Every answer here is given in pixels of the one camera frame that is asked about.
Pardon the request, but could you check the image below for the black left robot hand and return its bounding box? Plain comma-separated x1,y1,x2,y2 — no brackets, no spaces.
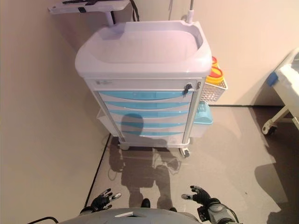
91,188,122,212

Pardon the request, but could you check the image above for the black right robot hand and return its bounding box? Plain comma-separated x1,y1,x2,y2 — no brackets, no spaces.
181,185,221,208

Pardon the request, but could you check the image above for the blue front cart drawer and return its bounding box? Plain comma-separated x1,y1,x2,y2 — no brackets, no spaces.
114,119,189,130
98,91,193,102
101,100,192,111
107,109,191,120
120,129,186,143

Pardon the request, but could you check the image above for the grey robot torso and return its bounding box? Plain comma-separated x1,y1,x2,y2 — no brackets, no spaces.
56,207,199,224

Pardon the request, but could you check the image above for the waste bin blue lid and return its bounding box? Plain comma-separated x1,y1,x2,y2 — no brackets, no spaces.
190,100,214,138

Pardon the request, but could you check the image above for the bed caster wheel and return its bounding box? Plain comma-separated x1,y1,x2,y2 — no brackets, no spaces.
261,123,278,135

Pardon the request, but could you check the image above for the white hospital bed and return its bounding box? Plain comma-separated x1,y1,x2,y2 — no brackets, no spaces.
261,48,299,135

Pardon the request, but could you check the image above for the blue bed clip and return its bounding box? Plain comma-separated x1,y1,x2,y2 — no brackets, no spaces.
268,72,278,86

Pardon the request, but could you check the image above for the white bed sheet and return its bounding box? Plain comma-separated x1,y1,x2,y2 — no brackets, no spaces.
280,63,299,94

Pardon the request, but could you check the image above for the white medical cart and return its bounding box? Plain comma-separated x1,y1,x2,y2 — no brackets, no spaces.
74,20,213,152

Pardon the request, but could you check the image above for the metal IV pole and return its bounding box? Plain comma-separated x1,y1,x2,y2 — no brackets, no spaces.
185,0,195,24

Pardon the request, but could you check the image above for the white side shelf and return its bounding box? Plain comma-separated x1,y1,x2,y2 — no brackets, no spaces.
48,0,129,26

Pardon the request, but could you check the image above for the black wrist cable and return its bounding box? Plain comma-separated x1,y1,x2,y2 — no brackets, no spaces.
32,216,59,224

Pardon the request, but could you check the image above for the white wire basket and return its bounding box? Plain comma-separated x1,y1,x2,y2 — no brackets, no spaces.
200,76,228,105

